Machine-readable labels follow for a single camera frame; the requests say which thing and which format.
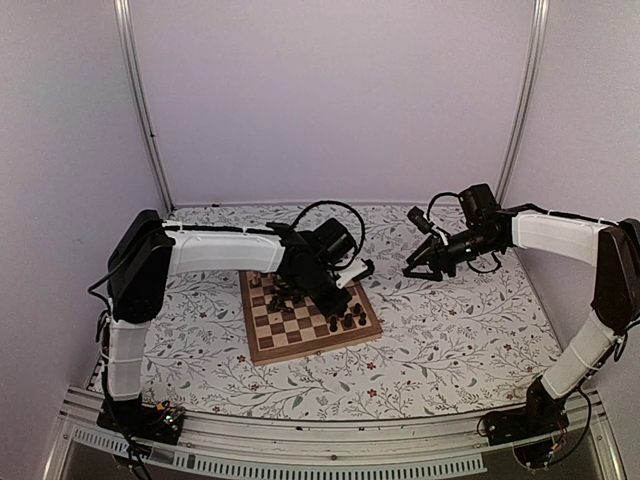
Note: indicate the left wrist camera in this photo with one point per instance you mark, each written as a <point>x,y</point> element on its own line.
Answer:
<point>357,270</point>

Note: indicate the wooden chess board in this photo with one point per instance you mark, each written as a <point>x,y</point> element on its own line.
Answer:
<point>282,336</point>

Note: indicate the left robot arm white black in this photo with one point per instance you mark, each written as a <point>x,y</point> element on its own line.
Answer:
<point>147,255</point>

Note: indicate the floral patterned table mat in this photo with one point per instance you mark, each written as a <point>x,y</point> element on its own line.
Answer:
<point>469,343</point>

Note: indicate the right aluminium frame post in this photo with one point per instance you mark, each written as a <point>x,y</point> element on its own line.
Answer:
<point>533,58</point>

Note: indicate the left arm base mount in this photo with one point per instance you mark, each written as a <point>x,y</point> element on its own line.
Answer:
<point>161,423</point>

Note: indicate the pile of dark chess pieces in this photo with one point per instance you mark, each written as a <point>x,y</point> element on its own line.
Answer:
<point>285,298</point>

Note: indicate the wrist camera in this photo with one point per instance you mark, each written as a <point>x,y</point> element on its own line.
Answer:
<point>418,218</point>
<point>357,270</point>

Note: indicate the aluminium frame post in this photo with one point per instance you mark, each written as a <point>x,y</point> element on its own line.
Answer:
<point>126,35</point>
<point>533,58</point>

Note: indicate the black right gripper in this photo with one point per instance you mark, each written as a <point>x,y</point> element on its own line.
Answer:
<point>437,257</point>

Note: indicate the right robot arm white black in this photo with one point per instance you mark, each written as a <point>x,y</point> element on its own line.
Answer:
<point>608,252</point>

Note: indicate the left aluminium frame post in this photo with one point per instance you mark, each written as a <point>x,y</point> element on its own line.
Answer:
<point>126,35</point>

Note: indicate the front aluminium slotted rail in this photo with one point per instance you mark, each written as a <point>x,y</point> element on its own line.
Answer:
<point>227,447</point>

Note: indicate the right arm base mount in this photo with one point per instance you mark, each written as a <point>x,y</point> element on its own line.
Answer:
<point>533,423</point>

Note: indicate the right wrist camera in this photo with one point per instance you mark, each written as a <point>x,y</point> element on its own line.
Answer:
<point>418,218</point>

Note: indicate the row of white chess pieces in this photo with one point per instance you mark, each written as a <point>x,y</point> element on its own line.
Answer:
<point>259,280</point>

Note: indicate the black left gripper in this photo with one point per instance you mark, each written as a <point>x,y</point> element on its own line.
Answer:
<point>337,306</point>

